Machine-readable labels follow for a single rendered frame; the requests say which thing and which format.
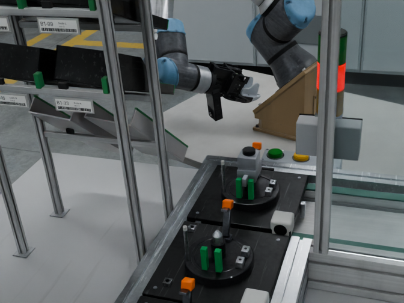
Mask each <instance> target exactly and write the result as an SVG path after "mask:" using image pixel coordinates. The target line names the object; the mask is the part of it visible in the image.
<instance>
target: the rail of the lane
mask: <svg viewBox="0 0 404 303"><path fill-rule="evenodd" d="M222 160H224V164H225V166H231V167H237V158H230V157H223V156H212V155H206V157H205V158H204V160H203V161H202V163H204V164H209V166H211V165H212V164H215V165H221V161H222ZM202 163H201V164H202ZM262 170H268V171H279V172H285V173H296V174H306V175H308V183H313V184H316V167H315V166H309V165H298V164H287V163H280V162H269V161H262Z"/></svg>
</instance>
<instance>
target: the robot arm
mask: <svg viewBox="0 0 404 303"><path fill-rule="evenodd" d="M150 1H151V12H152V14H153V15H155V16H159V17H162V18H165V19H168V20H169V22H168V29H167V30H161V29H154V34H155V45H156V55H157V61H158V72H159V82H160V83H165V84H173V85H175V89H178V90H184V91H189V92H193V93H200V94H203V93H204V94H206V98H207V106H208V112H209V116H210V117H211V118H213V119H214V120H215V121H218V120H220V119H222V118H223V116H222V106H221V97H223V98H225V99H227V100H231V101H235V102H240V103H250V102H253V101H255V100H257V99H259V98H260V96H261V95H259V94H258V90H259V86H260V84H259V83H258V82H256V83H254V84H253V77H251V76H249V77H248V76H244V75H243V74H242V70H241V69H240V68H238V66H236V65H232V64H227V63H223V65H222V66H217V65H216V64H215V63H213V62H210V63H209V65H208V67H204V66H199V65H196V64H191V63H188V52H187V46H186V36H185V35H186V33H185V29H184V24H183V22H182V21H181V20H178V19H173V9H174V0H150ZM251 1H252V2H253V3H255V5H257V6H258V7H259V10H260V13H259V14H258V15H257V16H256V17H255V18H254V19H253V20H252V21H251V22H250V24H249V25H248V27H247V29H246V35H247V37H248V38H249V40H250V42H251V43H252V44H253V45H254V47H255V48H256V49H257V50H258V52H259V53H260V55H261V56H262V57H263V58H264V60H265V61H266V62H267V64H268V65H269V67H270V68H271V70H272V73H273V75H274V78H275V81H276V83H277V86H278V87H279V88H281V87H282V86H283V85H284V84H286V83H287V82H288V81H289V80H291V79H292V78H294V77H295V76H296V75H298V74H299V73H301V72H302V69H303V68H305V69H306V68H307V67H308V66H310V65H311V64H312V63H313V62H315V61H317V59H316V58H315V56H313V55H312V54H311V53H309V52H307V51H306V50H305V49H303V48H302V47H300V45H298V43H297V42H296V40H295V39H294V37H295V36H296V35H297V34H298V33H300V32H301V31H302V30H303V29H304V28H306V27H307V26H308V24H309V23H310V22H311V21H312V20H313V18H314V16H315V14H316V6H315V4H314V3H315V2H314V0H251ZM232 66H234V67H232ZM244 78H245V79H244Z"/></svg>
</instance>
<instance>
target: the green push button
mask: <svg viewBox="0 0 404 303"><path fill-rule="evenodd" d="M268 156H269V157H270V158H274V159H276V158H280V157H282V156H283V151H282V150H280V149H278V148H272V149H270V150H269V151H268Z"/></svg>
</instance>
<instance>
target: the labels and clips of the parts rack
mask: <svg viewBox="0 0 404 303"><path fill-rule="evenodd" d="M16 1H17V6H18V9H24V8H25V7H27V2H26V0H16ZM88 5H89V9H90V11H96V10H97V7H96V0H88ZM41 7H42V8H53V5H52V1H41ZM37 23H38V28H39V32H40V33H45V34H74V35H81V28H80V24H79V19H78V18H57V17H46V16H45V17H37ZM0 32H12V28H11V24H10V19H9V16H0ZM33 76H34V81H35V86H36V89H41V88H42V87H44V80H43V75H42V72H35V73H34V74H33ZM101 81H102V88H103V93H104V94H109V93H110V90H109V83H108V76H104V77H102V78H101ZM58 89H64V90H67V89H69V85H68V82H59V83H58ZM54 103H55V108H56V111H68V112H81V113H89V114H95V110H94V103H93V99H77V98H69V97H54ZM0 106H12V107H20V108H30V105H29V100H28V96H27V94H16V93H1V92H0ZM43 133H44V137H50V138H61V139H72V140H78V141H89V142H101V143H107V144H118V140H117V137H113V136H101V135H89V134H83V133H75V131H74V129H69V128H67V129H66V132H59V131H52V130H45V131H44V132H43ZM130 141H131V145H132V146H135V147H147V148H156V143H155V141H149V140H143V139H130Z"/></svg>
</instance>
